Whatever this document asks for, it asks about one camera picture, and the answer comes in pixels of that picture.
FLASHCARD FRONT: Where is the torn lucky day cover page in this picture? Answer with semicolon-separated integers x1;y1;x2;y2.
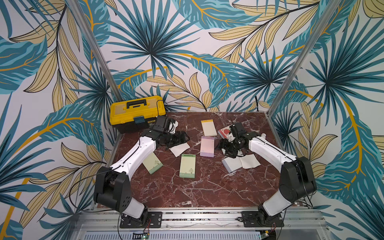
170;143;190;157

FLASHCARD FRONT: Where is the torn white page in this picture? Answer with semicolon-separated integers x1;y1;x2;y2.
240;155;261;169

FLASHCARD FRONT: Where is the purple flower lucky day pad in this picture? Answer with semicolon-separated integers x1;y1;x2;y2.
200;136;215;158

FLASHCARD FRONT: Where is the green red lucky memo pad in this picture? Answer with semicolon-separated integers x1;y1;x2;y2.
179;154;196;179

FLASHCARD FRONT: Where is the green house lucky day pad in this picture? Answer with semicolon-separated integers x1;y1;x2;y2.
143;153;163;175

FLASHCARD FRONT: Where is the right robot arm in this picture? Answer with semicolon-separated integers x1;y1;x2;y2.
215;123;317;227

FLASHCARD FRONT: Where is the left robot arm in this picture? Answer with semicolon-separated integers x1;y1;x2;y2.
94;116;190;224

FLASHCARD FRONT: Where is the blue lined memo pad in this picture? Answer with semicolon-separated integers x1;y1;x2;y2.
222;157;243;173

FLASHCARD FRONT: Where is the red apple memo pad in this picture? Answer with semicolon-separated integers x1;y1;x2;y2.
218;126;231;139

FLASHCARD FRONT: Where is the yellow top memo pad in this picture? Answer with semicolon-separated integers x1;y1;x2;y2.
201;120;217;137

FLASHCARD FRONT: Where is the yellow black toolbox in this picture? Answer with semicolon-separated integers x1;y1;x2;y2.
110;96;166;134

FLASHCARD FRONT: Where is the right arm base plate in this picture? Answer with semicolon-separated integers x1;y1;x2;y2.
237;211;284;228

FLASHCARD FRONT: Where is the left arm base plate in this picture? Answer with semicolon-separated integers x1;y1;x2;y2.
119;212;163;229

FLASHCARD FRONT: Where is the aluminium front rail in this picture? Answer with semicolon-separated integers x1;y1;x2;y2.
70;207;333;240

